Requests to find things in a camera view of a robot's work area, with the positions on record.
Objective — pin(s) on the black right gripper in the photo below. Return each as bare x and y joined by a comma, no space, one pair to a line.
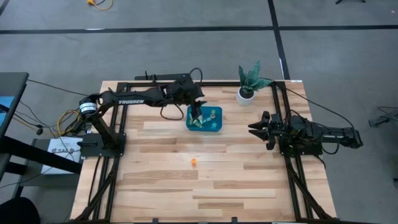
276,129

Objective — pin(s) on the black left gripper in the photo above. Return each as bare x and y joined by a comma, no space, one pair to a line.
192,93

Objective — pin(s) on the teal pill bottle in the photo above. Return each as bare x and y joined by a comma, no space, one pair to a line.
214,125

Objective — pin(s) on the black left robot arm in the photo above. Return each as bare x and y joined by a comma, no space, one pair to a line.
130,99

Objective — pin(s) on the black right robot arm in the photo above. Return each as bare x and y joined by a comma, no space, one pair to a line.
339,137

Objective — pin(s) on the blue plastic basket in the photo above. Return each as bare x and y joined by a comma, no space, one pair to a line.
218,107

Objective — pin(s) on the orange pill bottle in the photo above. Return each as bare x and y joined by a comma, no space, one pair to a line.
193,162

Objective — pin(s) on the white plant pot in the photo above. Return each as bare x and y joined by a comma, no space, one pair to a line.
244,100

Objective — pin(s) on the black flat box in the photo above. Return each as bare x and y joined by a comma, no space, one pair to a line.
161,76

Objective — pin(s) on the green snake plant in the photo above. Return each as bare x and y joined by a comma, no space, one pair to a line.
252,79

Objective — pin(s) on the grey stand base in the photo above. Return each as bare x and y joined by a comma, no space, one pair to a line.
385,118

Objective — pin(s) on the white printed box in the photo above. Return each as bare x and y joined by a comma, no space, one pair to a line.
56,146

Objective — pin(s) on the black stand foot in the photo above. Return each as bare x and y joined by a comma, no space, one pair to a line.
342,1

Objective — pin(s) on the black desk beam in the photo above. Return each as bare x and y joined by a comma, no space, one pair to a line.
37,154

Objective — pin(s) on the grey desk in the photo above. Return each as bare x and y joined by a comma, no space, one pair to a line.
12,84

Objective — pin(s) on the blue screen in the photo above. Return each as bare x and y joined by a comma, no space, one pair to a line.
4,109

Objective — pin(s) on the person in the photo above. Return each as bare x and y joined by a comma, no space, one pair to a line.
18,211

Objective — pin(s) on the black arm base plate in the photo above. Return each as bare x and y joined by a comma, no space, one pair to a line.
93,152
286,152

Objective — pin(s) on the black aluminium table frame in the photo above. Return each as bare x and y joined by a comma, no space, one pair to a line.
217,84

